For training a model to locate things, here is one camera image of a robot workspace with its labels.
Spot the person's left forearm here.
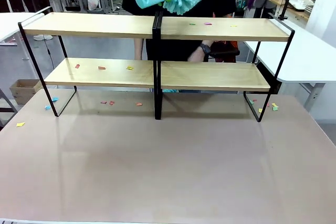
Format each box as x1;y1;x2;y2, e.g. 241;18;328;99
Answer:
187;40;214;62

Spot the person's right forearm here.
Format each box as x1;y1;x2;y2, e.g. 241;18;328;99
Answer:
134;38;144;61

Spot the orange and black chair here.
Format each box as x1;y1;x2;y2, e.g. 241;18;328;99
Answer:
209;40;240;63

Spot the cardboard box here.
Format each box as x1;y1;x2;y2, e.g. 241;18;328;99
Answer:
9;79;43;105

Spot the large white side table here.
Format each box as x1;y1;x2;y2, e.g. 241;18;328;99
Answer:
244;23;336;83

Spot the wooden background table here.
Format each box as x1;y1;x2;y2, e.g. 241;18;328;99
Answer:
268;0;311;22

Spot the wooden shelf unit black frame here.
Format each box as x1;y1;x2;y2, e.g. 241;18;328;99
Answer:
18;6;162;120
153;11;295;123

